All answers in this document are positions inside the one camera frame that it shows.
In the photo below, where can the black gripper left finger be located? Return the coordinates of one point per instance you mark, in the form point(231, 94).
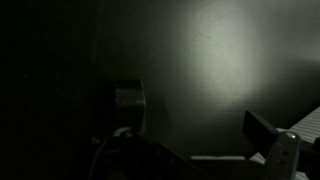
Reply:
point(137, 125)

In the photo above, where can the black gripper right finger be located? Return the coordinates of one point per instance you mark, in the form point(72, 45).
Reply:
point(260, 133)

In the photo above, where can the small metallic block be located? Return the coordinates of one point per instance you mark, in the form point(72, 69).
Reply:
point(130, 96)

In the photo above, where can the white plastic basket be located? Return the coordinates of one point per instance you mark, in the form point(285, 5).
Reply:
point(310, 125)

